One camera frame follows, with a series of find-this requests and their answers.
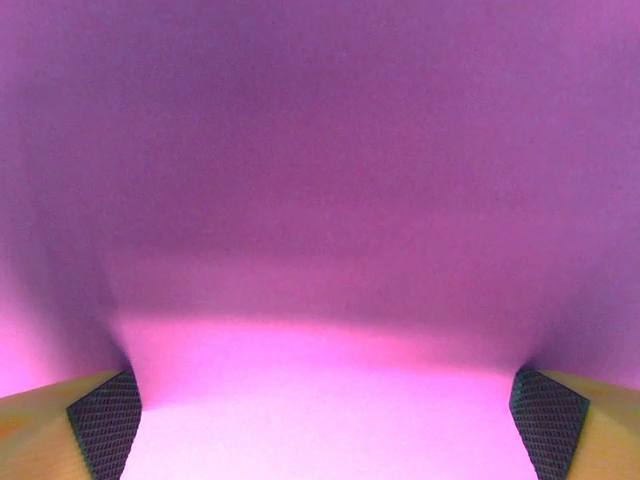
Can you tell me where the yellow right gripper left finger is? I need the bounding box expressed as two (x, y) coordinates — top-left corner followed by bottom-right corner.
(0, 368), (144, 480)

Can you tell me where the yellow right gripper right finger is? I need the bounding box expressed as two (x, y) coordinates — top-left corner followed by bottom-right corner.
(510, 366), (640, 480)

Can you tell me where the pink paper sheet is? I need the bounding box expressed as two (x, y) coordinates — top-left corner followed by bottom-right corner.
(0, 0), (640, 480)

